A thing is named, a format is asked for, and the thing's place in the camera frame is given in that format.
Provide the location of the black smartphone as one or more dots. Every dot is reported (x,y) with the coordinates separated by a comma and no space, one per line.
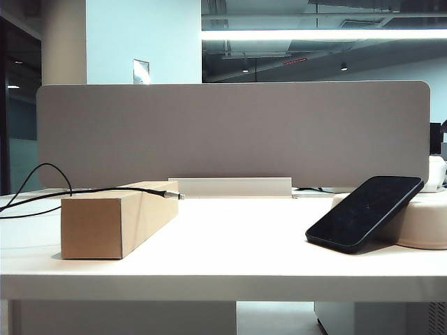
(363,213)

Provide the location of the grey fabric desk divider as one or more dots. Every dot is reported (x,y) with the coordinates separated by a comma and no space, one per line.
(230,132)

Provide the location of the black ceiling spot lamp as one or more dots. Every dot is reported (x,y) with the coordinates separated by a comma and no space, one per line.
(344,66)
(245,68)

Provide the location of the red ceiling sign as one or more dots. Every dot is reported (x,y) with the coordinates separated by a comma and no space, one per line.
(295,61)

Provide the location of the brown cardboard box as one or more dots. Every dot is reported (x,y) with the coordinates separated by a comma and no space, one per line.
(91,228)

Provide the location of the long ceiling light strip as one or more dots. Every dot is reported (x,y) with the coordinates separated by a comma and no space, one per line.
(314,34)

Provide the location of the white desk support panel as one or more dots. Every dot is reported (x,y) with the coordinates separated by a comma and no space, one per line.
(122,319)

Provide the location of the white pulp paper tray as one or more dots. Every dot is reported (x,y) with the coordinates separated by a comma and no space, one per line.
(426,225)

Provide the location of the black computer monitor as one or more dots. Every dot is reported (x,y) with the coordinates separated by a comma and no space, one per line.
(435,137)

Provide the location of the white desktop appliance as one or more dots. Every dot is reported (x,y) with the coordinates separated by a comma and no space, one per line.
(438,174)

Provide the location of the framed wall sign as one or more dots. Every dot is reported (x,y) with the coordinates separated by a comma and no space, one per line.
(141,71)

